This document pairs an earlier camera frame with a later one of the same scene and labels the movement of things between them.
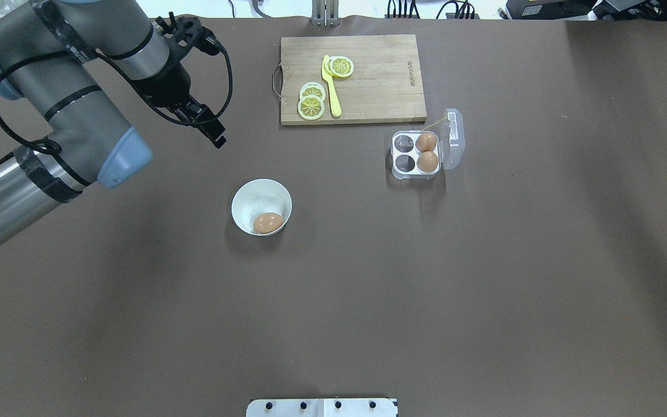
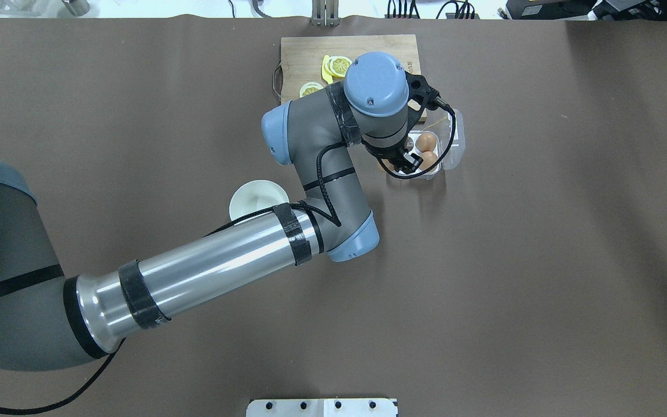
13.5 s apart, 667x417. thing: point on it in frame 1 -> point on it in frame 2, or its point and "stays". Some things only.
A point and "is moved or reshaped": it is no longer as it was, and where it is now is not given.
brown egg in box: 426,141 stays
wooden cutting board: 384,86 stays
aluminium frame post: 325,13 stays
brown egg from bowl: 268,222 is moved or reshaped
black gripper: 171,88 -> 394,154
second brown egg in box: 427,161 stays
